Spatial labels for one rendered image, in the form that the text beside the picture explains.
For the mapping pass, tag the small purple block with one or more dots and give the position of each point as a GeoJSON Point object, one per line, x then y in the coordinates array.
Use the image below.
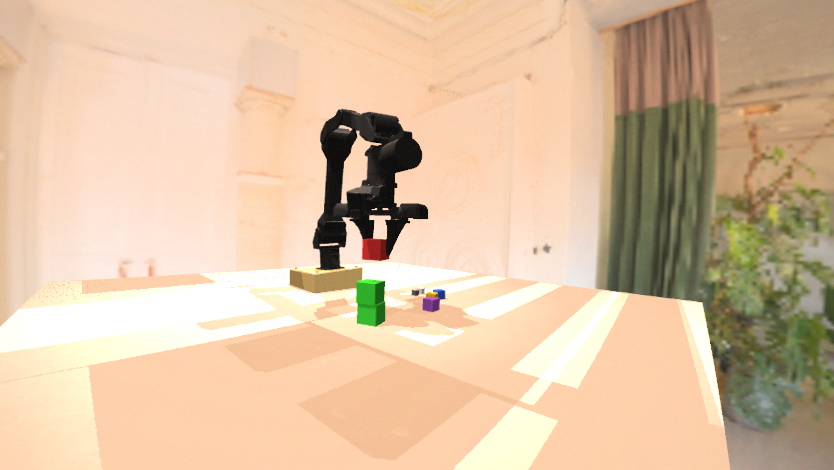
{"type": "Point", "coordinates": [431, 304]}

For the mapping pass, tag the green block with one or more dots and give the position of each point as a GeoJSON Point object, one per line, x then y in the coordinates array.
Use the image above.
{"type": "Point", "coordinates": [370, 292]}
{"type": "Point", "coordinates": [371, 315]}

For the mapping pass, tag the red block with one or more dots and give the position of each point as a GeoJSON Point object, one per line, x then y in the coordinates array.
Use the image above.
{"type": "Point", "coordinates": [374, 249]}

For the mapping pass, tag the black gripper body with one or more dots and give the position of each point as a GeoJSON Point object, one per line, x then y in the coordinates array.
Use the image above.
{"type": "Point", "coordinates": [403, 212]}

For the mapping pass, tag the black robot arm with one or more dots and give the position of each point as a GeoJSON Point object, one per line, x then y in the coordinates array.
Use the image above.
{"type": "Point", "coordinates": [398, 152]}

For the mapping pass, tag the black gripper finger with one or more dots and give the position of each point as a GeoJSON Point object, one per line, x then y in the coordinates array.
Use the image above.
{"type": "Point", "coordinates": [365, 227]}
{"type": "Point", "coordinates": [394, 228]}

